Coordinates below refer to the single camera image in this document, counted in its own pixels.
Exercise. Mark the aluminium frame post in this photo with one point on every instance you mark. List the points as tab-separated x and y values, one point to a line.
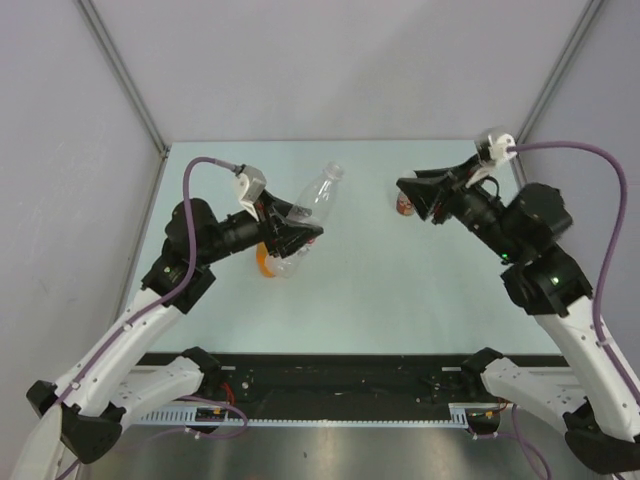
116	63
569	52

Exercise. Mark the red label clear bottle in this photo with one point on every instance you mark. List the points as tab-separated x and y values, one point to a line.
403	205

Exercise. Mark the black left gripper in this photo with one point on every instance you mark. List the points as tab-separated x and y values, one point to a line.
278	229

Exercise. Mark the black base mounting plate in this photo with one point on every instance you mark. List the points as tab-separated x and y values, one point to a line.
382	386

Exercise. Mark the right aluminium frame post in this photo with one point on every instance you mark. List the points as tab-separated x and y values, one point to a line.
569	52

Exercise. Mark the left aluminium frame post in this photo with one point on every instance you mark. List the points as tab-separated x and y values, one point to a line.
116	63

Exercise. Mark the clear water bottle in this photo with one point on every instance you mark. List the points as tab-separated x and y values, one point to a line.
313	207

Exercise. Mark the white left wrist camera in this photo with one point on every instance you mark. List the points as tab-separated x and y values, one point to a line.
248	184

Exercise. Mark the white slotted cable duct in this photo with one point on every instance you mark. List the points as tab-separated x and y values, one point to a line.
201	416

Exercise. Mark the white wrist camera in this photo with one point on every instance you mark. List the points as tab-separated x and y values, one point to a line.
494	150
248	184

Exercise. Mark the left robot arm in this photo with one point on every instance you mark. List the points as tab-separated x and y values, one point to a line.
96	407

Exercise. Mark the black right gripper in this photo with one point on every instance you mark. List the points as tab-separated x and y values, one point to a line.
425	191

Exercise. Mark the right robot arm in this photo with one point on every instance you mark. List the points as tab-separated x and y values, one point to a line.
600	424

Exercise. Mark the orange juice bottle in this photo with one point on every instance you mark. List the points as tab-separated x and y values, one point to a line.
261	256

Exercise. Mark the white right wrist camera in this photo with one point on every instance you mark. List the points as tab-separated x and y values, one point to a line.
494	150

